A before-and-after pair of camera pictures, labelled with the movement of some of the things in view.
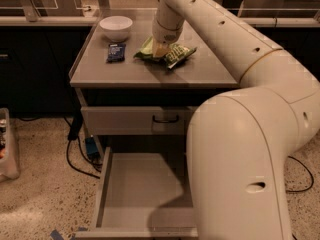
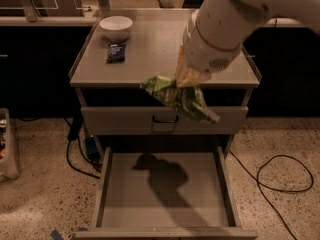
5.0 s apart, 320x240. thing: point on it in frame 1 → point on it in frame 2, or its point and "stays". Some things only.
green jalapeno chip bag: [176, 53] → [189, 98]
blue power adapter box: [91, 148] stays
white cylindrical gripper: [166, 35] → [206, 53]
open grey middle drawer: [144, 196] stays
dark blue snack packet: [116, 53] stays
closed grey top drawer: [138, 120] stays
